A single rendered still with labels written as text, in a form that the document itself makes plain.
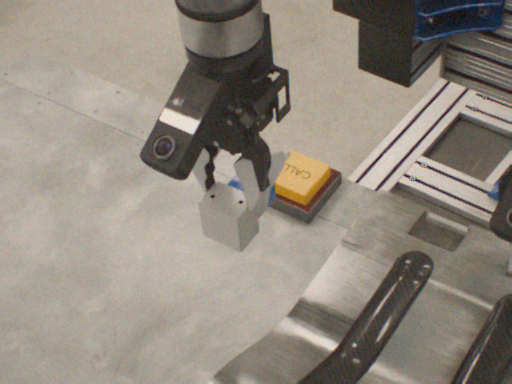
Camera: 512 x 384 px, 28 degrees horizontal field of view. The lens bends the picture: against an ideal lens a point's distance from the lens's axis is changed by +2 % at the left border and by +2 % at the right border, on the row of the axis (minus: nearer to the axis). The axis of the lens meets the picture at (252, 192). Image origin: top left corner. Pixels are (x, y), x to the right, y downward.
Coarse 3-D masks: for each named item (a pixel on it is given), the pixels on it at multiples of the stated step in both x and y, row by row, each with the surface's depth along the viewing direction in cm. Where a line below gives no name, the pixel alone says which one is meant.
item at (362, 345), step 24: (408, 264) 104; (432, 264) 103; (384, 288) 103; (408, 288) 103; (384, 312) 101; (504, 312) 99; (360, 336) 99; (384, 336) 99; (480, 336) 98; (504, 336) 98; (336, 360) 97; (360, 360) 97; (480, 360) 96; (504, 360) 96
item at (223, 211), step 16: (208, 192) 104; (224, 192) 103; (240, 192) 103; (272, 192) 106; (208, 208) 102; (224, 208) 102; (240, 208) 102; (208, 224) 105; (224, 224) 103; (240, 224) 102; (256, 224) 105; (224, 240) 105; (240, 240) 103
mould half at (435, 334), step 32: (384, 192) 111; (384, 224) 108; (352, 256) 105; (384, 256) 105; (448, 256) 104; (480, 256) 104; (320, 288) 103; (352, 288) 103; (448, 288) 101; (480, 288) 101; (288, 320) 101; (320, 320) 101; (352, 320) 100; (416, 320) 99; (448, 320) 99; (480, 320) 99; (256, 352) 95; (288, 352) 96; (320, 352) 97; (384, 352) 97; (416, 352) 97; (448, 352) 97
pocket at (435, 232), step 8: (424, 216) 109; (416, 224) 108; (424, 224) 110; (432, 224) 109; (440, 224) 109; (408, 232) 107; (416, 232) 109; (424, 232) 110; (432, 232) 110; (440, 232) 110; (448, 232) 109; (456, 232) 108; (464, 232) 108; (424, 240) 109; (432, 240) 109; (440, 240) 109; (448, 240) 109; (456, 240) 109; (448, 248) 108; (456, 248) 108
